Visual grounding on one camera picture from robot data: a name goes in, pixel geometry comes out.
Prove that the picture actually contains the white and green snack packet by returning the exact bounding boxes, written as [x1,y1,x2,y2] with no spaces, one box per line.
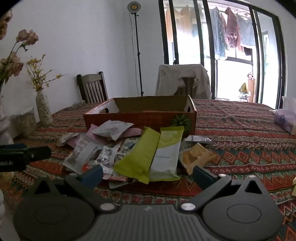
[149,126,185,181]

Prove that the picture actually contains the white textured vase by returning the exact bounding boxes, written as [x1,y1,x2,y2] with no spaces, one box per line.
[0,93,14,145]

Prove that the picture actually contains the chair draped with cloth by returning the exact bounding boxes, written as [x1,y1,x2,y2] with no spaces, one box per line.
[155,64,212,100]

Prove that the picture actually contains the yellow crisps packet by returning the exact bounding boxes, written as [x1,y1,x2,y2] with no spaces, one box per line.
[179,142,218,175]

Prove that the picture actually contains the black light stand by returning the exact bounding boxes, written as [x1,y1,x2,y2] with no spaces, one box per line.
[128,1,144,97]

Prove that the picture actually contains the dark wooden chair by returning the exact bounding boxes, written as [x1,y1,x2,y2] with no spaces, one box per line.
[76,71,109,104]

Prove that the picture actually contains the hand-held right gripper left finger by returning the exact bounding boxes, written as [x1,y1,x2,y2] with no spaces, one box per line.
[28,165,122,212]

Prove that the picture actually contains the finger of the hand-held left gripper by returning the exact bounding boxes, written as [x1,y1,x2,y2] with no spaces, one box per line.
[0,143,28,152]
[25,146,52,161]

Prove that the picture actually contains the maroon hanging shirt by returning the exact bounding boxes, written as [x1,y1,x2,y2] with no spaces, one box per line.
[224,7,242,52]

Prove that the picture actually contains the brown cardboard box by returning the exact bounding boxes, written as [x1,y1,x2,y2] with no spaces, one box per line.
[83,95,197,137]

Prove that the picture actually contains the black sliding door frame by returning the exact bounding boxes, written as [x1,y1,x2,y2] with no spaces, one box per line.
[158,0,286,109]

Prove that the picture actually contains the yellow balcony object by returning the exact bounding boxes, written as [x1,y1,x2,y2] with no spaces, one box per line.
[238,82,249,100]

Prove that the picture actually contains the purple tissue pack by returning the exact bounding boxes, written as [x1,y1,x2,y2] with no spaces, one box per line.
[273,96,296,135]

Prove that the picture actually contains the orange balcony cabinet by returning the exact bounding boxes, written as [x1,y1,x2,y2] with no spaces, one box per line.
[247,74,256,102]

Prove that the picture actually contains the lime green snack packet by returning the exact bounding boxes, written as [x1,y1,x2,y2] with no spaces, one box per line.
[113,127,161,184]

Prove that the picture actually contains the grey-blue hanging shirt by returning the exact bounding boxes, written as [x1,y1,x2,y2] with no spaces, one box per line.
[237,13,257,47]

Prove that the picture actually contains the clear glass jar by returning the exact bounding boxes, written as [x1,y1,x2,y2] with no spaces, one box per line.
[15,107,38,137]

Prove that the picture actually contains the beige hanging shirt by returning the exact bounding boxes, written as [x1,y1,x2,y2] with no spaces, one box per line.
[178,5,195,37]

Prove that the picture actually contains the pile of pink white packets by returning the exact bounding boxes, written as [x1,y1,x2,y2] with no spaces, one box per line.
[55,120,142,188]

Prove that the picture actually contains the cloth-covered wooden chair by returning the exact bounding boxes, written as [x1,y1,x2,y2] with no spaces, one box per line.
[176,77,197,96]

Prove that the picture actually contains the blue hanging garment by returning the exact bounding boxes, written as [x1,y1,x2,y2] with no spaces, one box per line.
[209,6,228,58]

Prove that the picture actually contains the yellow flower branches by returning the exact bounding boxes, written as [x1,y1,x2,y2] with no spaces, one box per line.
[26,54,68,91]

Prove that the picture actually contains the dried pink flowers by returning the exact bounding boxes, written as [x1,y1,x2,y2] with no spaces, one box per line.
[0,9,39,85]

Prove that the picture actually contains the floral ceramic vase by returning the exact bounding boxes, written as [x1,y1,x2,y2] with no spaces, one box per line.
[35,89,53,127]

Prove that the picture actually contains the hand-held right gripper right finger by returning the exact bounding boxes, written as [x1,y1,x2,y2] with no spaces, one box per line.
[179,165,270,213]

